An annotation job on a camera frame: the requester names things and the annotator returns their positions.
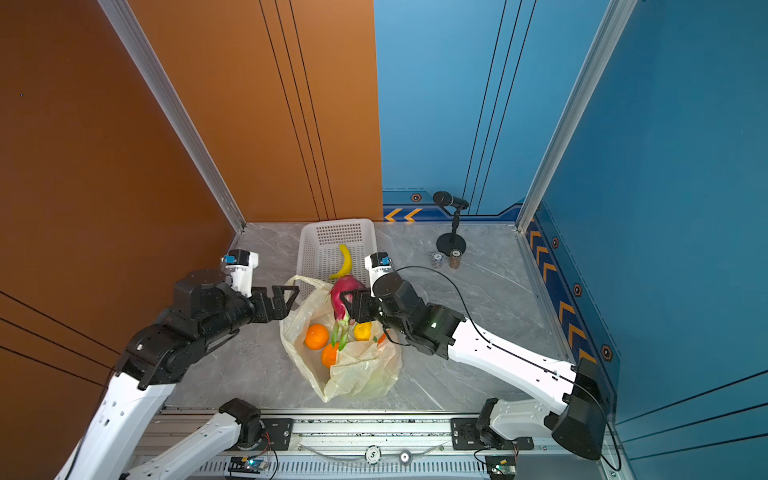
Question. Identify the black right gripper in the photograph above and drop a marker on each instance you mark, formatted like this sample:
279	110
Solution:
361	305

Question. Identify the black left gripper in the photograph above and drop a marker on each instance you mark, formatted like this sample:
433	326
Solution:
280	309

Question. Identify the pink dragon fruit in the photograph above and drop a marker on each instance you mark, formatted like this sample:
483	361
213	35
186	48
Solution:
340	330

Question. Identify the yellow lemon fruit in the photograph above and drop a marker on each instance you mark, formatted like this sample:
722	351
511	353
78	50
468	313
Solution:
362	331

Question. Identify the yellow banana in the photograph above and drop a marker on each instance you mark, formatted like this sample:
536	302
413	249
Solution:
347	263

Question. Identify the orange fruit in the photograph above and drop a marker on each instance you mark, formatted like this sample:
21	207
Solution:
317	337
329	355

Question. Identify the translucent printed plastic bag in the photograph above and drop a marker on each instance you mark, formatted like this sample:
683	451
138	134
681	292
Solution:
364	369

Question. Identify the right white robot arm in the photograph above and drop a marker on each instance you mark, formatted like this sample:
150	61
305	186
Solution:
565	398

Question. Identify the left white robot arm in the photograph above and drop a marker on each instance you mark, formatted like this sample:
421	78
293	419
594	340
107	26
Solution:
155	360

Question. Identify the white perforated plastic basket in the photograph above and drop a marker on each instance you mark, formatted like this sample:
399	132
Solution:
319	254

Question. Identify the orange grey poker chip stack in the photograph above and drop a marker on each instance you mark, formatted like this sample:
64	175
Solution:
455	259

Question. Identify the black microphone stand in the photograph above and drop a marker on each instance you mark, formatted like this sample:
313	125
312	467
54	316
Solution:
448	243

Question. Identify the green circuit board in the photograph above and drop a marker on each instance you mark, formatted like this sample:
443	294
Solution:
248	466

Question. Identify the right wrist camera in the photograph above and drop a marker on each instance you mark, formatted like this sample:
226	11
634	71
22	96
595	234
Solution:
377	265

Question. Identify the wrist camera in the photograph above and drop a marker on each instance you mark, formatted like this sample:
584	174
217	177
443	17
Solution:
240	265
377	265

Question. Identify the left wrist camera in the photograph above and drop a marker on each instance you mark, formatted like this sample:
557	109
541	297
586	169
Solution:
240	265

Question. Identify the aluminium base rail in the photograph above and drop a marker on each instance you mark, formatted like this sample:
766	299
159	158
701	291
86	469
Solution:
338	444

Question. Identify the small black box on rail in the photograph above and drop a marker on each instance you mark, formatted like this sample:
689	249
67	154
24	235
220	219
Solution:
501	467

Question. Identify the aluminium corner post left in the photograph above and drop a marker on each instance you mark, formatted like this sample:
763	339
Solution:
128	29

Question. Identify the aluminium corner post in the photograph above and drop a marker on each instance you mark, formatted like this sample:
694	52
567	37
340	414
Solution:
609	32
128	29

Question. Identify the aluminium corner post right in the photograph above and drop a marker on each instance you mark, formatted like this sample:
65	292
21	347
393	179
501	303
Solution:
609	32

